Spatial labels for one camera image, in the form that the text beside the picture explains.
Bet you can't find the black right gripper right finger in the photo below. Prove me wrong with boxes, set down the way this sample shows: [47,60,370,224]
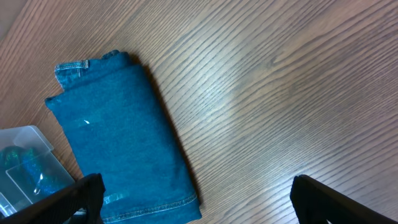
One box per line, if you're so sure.
[290,175,397,224]

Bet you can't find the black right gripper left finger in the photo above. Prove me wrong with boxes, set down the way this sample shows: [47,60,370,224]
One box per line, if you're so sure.
[1,174,105,224]

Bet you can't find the shiny blue green garment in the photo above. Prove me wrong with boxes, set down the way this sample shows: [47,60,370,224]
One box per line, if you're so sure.
[1,146,66,196]

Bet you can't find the blue jeans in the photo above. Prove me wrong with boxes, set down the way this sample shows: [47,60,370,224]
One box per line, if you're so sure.
[45,50,201,223]

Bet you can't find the clear plastic storage bin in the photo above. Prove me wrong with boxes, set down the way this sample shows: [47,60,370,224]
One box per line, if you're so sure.
[1,126,75,219]

